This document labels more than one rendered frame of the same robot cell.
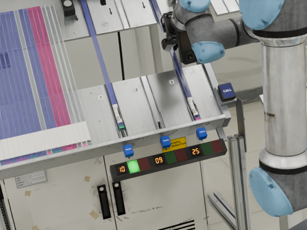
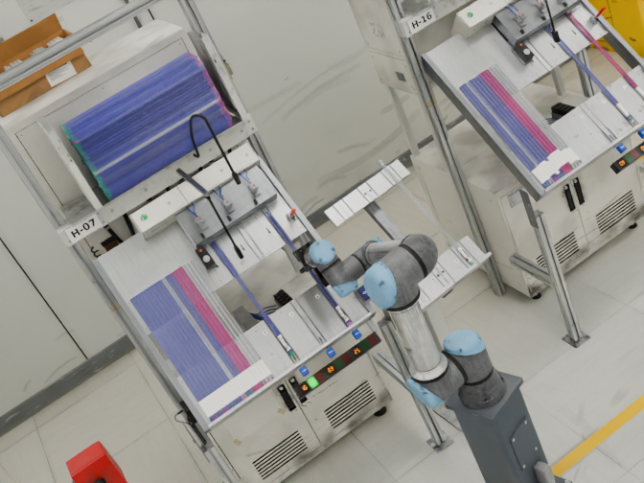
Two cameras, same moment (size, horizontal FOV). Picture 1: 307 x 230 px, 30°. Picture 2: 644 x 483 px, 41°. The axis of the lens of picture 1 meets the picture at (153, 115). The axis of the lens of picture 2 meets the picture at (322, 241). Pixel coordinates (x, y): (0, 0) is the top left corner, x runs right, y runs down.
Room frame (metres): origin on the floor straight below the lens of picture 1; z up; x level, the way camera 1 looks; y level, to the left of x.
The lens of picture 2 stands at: (-0.85, -0.08, 2.46)
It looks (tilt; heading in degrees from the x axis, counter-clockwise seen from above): 30 degrees down; 358
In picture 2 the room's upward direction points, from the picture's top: 26 degrees counter-clockwise
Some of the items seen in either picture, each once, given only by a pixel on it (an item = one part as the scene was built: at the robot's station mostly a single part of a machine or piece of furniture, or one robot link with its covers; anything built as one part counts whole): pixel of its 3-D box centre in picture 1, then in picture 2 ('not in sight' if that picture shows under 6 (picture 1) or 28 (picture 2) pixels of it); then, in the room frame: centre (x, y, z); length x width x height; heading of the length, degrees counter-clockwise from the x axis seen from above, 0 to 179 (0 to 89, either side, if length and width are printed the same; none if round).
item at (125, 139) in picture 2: not in sight; (149, 125); (2.01, 0.18, 1.52); 0.51 x 0.13 x 0.27; 103
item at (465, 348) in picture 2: not in sight; (465, 355); (1.16, -0.39, 0.72); 0.13 x 0.12 x 0.14; 110
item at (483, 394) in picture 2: not in sight; (478, 379); (1.16, -0.40, 0.60); 0.15 x 0.15 x 0.10
